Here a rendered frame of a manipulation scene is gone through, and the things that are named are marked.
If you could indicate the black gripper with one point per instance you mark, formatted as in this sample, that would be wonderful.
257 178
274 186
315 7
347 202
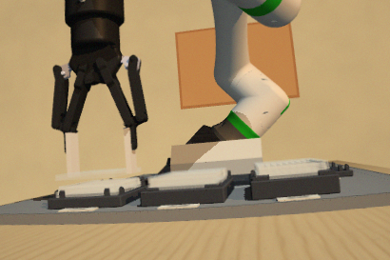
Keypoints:
96 54

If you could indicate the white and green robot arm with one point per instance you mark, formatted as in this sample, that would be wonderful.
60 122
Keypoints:
260 102

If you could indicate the beige button panel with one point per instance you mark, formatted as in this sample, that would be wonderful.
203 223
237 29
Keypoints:
238 156

